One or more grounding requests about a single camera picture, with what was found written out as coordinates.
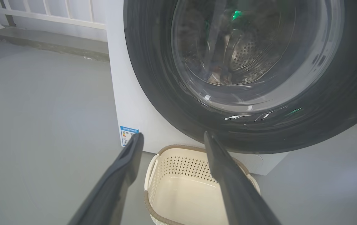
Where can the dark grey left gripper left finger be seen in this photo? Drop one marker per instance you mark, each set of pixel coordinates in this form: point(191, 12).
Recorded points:
point(113, 187)

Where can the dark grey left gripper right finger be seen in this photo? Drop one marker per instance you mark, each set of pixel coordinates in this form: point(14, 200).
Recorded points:
point(238, 193)

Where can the dark round washer door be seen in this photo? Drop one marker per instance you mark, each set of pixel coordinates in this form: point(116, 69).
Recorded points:
point(153, 78)

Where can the white front-load washing machine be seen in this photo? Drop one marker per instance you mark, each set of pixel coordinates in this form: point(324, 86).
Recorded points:
point(128, 93)

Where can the round filter cover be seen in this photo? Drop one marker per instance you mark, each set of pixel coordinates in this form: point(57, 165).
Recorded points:
point(252, 162)

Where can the blue energy label sticker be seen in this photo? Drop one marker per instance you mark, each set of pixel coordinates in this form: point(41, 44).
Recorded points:
point(128, 134)

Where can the cream perforated laundry basket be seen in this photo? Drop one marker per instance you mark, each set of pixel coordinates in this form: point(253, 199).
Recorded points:
point(181, 193)

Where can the white railing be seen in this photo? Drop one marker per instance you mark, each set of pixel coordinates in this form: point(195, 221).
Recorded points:
point(41, 15)

